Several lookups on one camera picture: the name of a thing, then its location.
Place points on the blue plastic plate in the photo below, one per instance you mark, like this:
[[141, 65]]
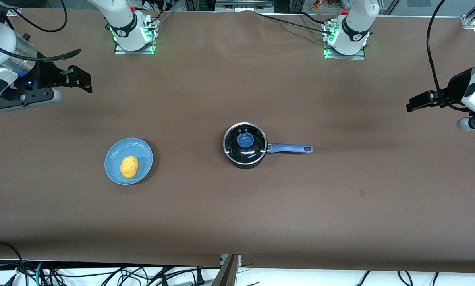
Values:
[[116, 157]]

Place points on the aluminium frame corner piece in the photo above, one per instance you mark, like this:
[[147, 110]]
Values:
[[11, 12]]

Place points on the yellow potato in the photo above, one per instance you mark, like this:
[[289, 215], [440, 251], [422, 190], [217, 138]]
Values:
[[129, 167]]

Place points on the glass lid with blue knob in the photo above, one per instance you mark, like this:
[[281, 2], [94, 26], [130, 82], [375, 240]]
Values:
[[245, 140]]

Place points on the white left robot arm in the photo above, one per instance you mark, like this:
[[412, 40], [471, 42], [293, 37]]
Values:
[[352, 28]]

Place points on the brown table cover sheet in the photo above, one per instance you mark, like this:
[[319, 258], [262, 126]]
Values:
[[237, 218]]

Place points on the metal frame post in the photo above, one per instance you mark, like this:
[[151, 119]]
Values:
[[227, 274]]

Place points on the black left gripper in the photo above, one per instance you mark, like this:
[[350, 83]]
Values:
[[453, 88]]

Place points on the metal base plate right arm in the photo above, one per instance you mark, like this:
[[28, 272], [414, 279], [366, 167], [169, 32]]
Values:
[[120, 50]]

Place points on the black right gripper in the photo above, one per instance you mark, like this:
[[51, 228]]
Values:
[[47, 76]]

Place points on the metal base plate left arm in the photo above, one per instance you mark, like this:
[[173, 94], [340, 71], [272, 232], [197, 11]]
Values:
[[360, 57]]

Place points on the metal equipment rack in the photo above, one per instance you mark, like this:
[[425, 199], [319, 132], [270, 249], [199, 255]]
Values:
[[241, 4]]

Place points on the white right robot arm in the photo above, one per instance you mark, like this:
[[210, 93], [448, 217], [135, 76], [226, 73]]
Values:
[[126, 24]]

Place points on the colourful background objects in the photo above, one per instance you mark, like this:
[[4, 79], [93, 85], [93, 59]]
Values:
[[329, 4]]

